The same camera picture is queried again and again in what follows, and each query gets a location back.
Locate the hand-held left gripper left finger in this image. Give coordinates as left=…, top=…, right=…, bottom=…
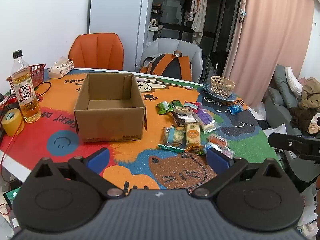
left=27, top=147, right=124, bottom=199

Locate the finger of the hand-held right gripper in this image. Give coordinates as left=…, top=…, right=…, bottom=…
left=268, top=132, right=320, bottom=161

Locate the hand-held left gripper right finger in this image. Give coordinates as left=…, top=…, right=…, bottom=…
left=192, top=147, right=289, bottom=198

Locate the blue green snack packet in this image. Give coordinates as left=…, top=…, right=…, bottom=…
left=197, top=142, right=218, bottom=155

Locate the cardboard box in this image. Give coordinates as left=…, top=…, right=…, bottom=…
left=74, top=72, right=148, bottom=143

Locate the purple snack packet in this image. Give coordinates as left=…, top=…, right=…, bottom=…
left=194, top=107, right=220, bottom=133

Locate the pink white snack packet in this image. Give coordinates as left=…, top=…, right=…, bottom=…
left=220, top=147, right=235, bottom=158

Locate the orange snack packet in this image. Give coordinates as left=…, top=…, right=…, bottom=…
left=208, top=134, right=228, bottom=147

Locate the yellow cracker packet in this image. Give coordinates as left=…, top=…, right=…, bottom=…
left=184, top=123, right=203, bottom=153

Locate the white plastic bag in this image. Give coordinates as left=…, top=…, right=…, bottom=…
left=249, top=102, right=267, bottom=120

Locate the green stick packet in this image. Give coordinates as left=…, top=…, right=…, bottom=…
left=158, top=144, right=185, bottom=153

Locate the blue striped biscuit packet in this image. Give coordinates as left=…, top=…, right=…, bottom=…
left=163, top=127, right=187, bottom=147

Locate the brown clothes pile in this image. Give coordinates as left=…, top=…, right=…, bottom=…
left=290, top=77, right=320, bottom=135

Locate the white cake packet black label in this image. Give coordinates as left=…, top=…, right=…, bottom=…
left=171, top=112, right=198, bottom=127

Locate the grey sofa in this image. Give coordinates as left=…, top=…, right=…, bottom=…
left=264, top=64, right=320, bottom=180

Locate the clear cookie packet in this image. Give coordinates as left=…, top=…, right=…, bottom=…
left=173, top=106, right=195, bottom=117

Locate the red snack packet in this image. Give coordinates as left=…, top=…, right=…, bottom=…
left=184, top=101, right=201, bottom=113

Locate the blue plate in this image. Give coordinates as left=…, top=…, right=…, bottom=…
left=203, top=83, right=238, bottom=102

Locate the bamboo basket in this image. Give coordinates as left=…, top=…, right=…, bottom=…
left=210, top=76, right=236, bottom=98

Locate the yellow tape roll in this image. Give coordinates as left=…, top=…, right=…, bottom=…
left=1, top=109, right=25, bottom=137

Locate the small green screen device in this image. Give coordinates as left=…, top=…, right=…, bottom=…
left=4, top=186, right=23, bottom=209

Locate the tea bottle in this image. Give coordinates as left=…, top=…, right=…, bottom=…
left=10, top=50, right=42, bottom=123

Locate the tissue pack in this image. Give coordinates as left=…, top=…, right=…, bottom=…
left=47, top=57, right=74, bottom=79

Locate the orange grey backpack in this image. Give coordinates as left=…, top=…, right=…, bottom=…
left=140, top=50, right=192, bottom=82

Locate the red plastic basket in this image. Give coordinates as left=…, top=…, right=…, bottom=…
left=6, top=64, right=47, bottom=92

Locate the orange chair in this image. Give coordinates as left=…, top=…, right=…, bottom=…
left=68, top=33, right=125, bottom=70

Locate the pink curtain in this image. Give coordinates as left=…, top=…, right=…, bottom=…
left=222, top=0, right=315, bottom=108

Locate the grey chair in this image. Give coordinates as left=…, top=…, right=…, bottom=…
left=140, top=37, right=203, bottom=83

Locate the white hanging garment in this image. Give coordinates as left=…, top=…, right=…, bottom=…
left=191, top=0, right=208, bottom=45

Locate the cluttered white shelf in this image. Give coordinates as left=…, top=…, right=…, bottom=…
left=147, top=2, right=164, bottom=32

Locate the white fridge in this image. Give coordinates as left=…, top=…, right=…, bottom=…
left=89, top=0, right=155, bottom=72

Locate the pink handled telescopic stick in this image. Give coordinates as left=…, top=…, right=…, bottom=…
left=136, top=78, right=193, bottom=90

